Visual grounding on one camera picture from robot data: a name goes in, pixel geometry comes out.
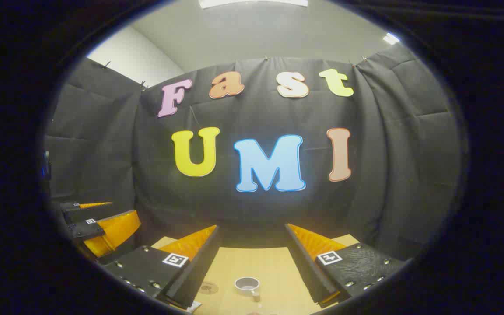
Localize long ceiling light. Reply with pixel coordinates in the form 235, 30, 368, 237
199, 0, 308, 9

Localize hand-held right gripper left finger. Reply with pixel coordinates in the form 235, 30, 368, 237
99, 225, 222, 308

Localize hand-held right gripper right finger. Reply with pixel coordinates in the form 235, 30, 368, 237
284, 223, 410, 307

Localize light wooden desktop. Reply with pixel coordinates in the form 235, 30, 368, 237
151, 234, 360, 315

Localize white cup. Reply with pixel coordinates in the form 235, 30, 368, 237
234, 276, 262, 302

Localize black backdrop cloth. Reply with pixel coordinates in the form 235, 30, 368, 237
44, 42, 462, 263

